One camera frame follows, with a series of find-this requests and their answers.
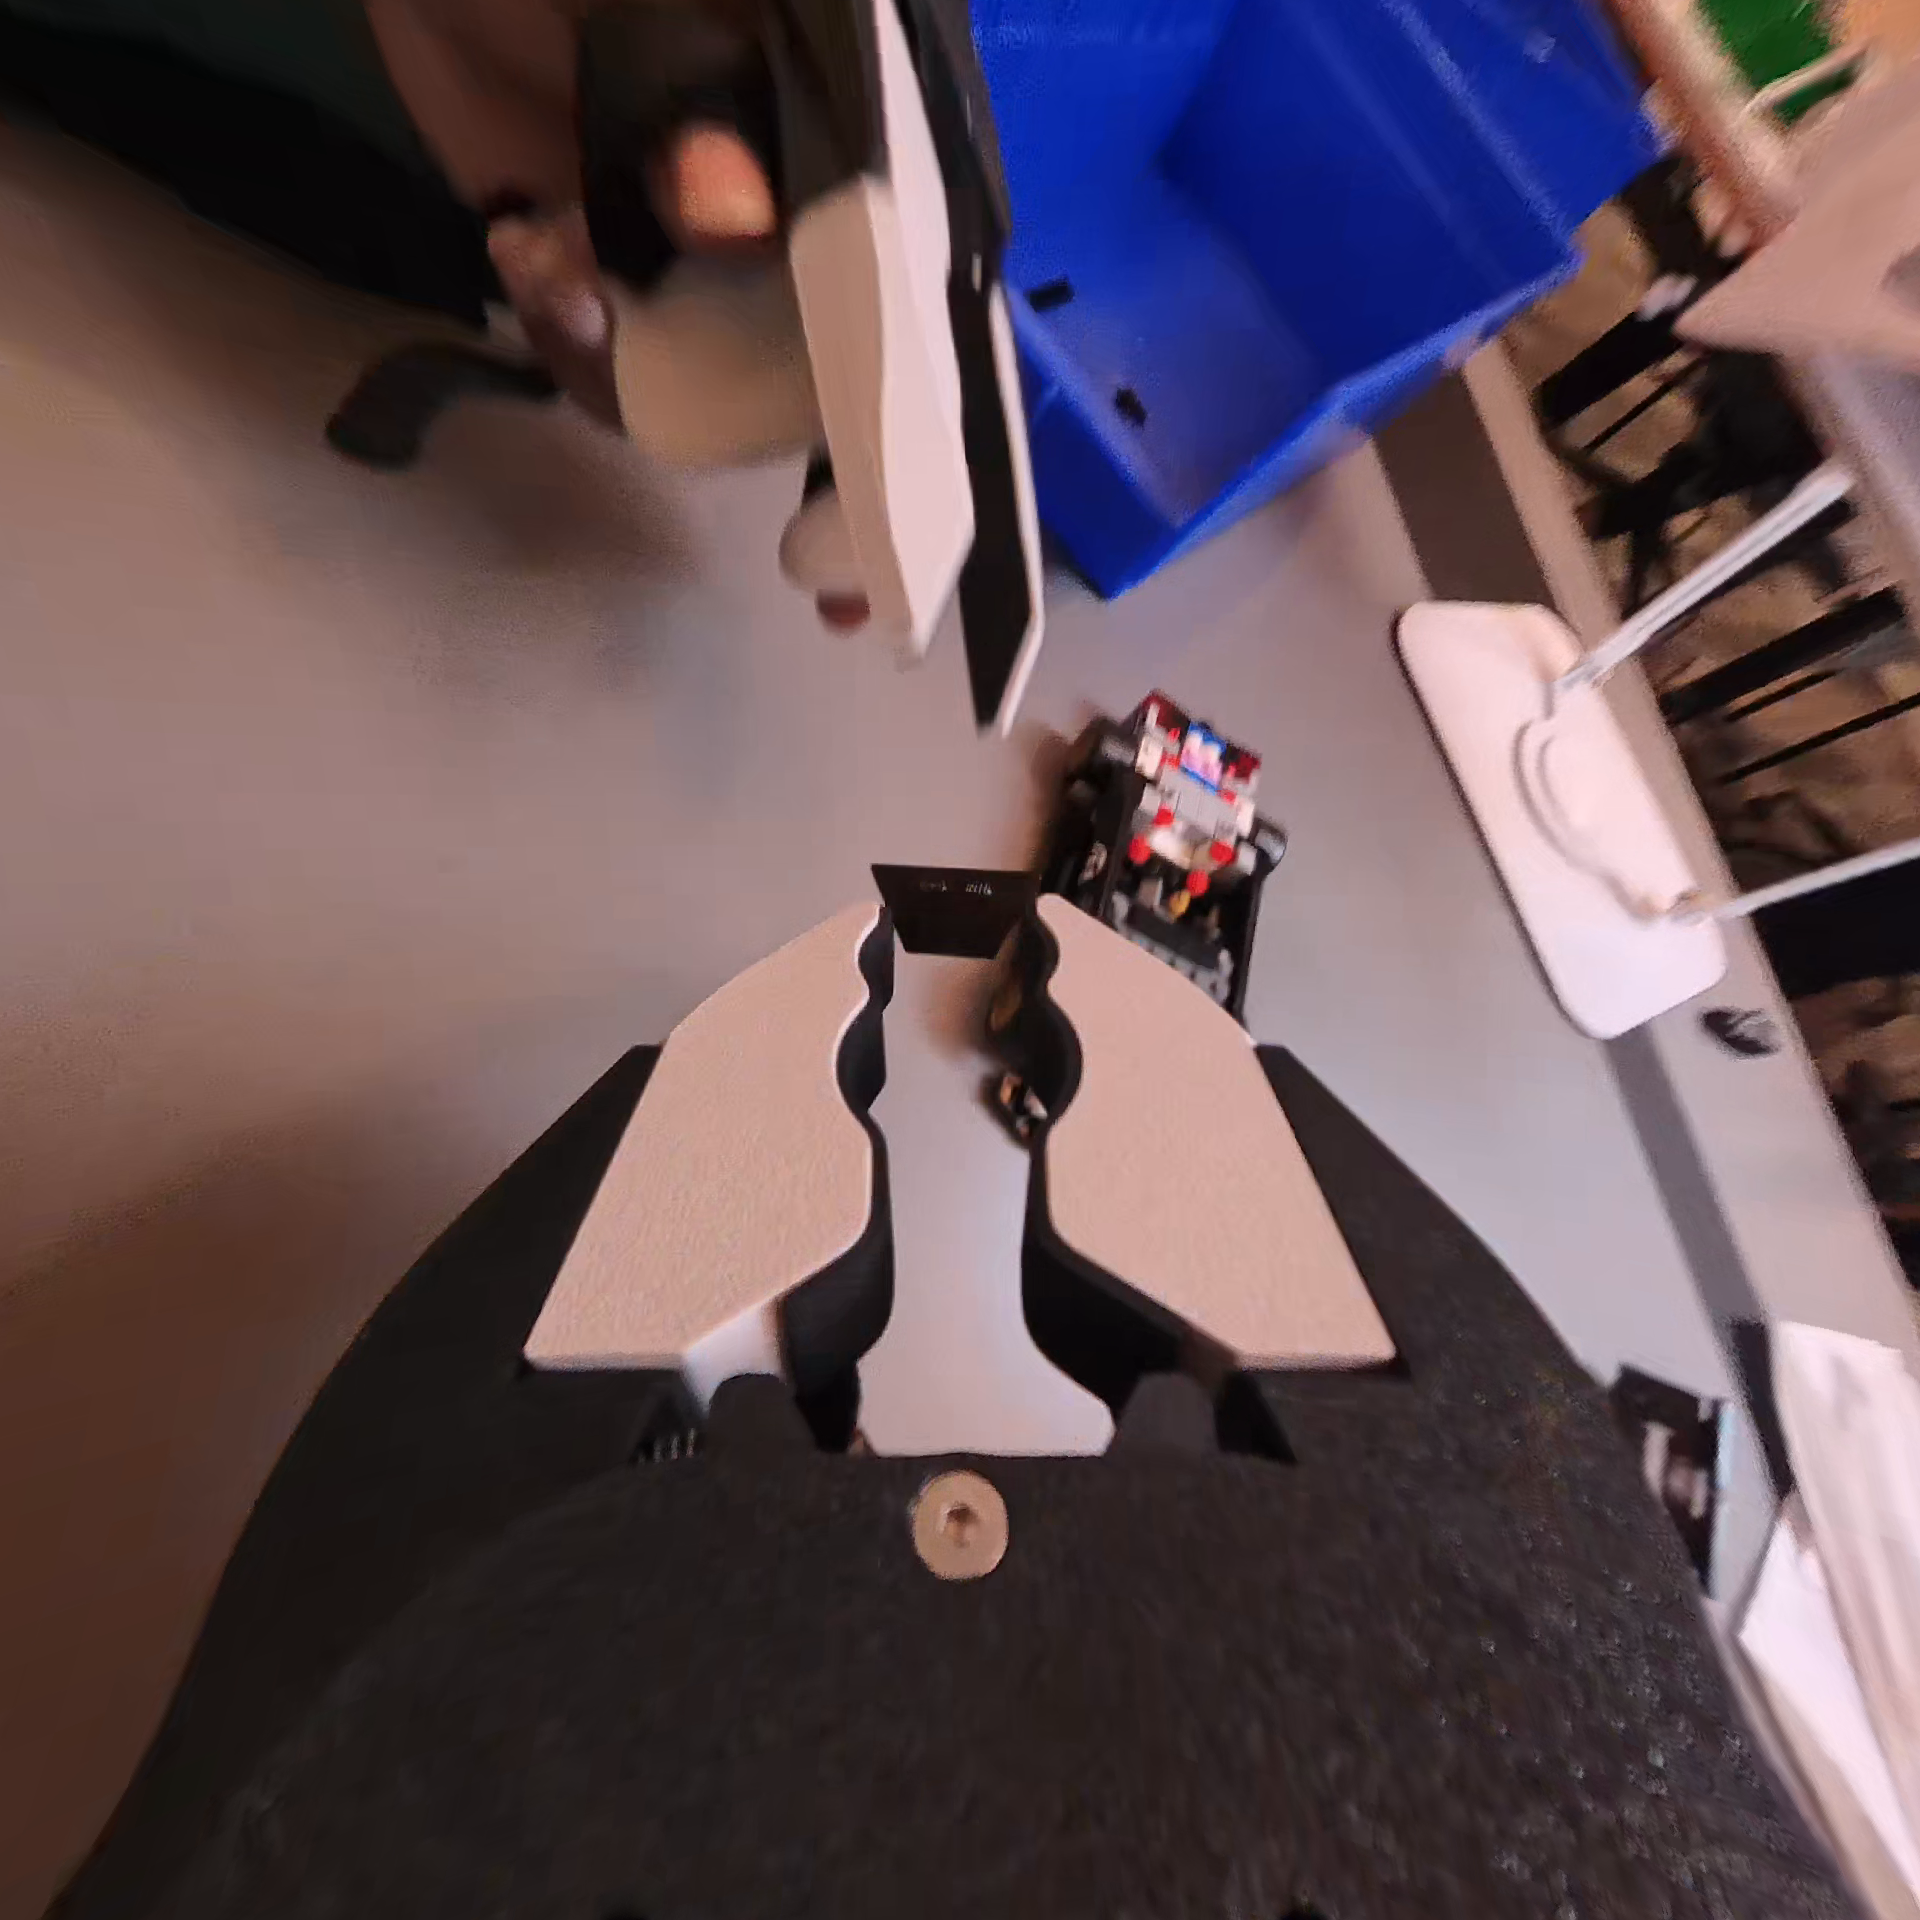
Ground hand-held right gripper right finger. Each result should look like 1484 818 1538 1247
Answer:
1025 896 1396 1448

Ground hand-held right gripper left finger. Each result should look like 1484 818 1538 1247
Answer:
522 901 897 1448

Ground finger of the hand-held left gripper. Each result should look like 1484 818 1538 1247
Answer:
787 170 980 666
873 0 1049 741

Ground black lego car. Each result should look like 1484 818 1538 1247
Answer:
980 688 1292 1151

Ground black lego wedge plate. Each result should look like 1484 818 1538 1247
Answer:
871 861 1046 962

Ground blue plastic bin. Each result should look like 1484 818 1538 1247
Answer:
966 0 1670 603

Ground person's left forearm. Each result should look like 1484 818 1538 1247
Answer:
0 0 496 329

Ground black printed lego panel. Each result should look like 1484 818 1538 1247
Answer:
1609 1363 1729 1596

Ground white monitor stand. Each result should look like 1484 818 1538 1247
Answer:
1394 451 1920 1042

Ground green box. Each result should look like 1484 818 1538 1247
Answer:
1724 0 1867 123

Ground black cord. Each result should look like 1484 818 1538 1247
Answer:
326 343 561 471

